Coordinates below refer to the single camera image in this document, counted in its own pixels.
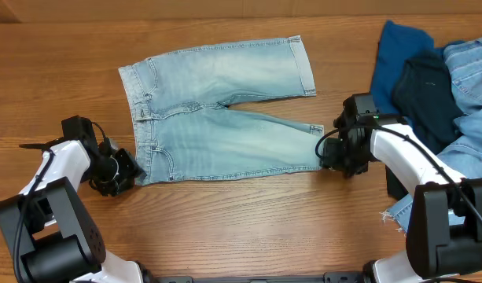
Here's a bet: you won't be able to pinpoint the blue denim jeans pile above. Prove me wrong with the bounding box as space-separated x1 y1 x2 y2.
380 35 482 237

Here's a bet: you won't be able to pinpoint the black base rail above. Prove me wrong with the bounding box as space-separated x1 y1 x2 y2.
153 271 372 283

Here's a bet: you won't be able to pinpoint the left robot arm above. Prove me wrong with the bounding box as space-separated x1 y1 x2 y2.
0 116 154 283

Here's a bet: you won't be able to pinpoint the light blue denim shorts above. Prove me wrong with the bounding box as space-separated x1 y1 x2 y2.
119 36 324 186

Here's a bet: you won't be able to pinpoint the blue shirt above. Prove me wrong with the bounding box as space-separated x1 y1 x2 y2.
370 20 443 116

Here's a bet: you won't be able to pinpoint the dark navy garment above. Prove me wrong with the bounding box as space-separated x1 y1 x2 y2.
384 49 466 201

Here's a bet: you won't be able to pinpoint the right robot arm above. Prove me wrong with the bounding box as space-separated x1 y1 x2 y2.
315 94 482 283

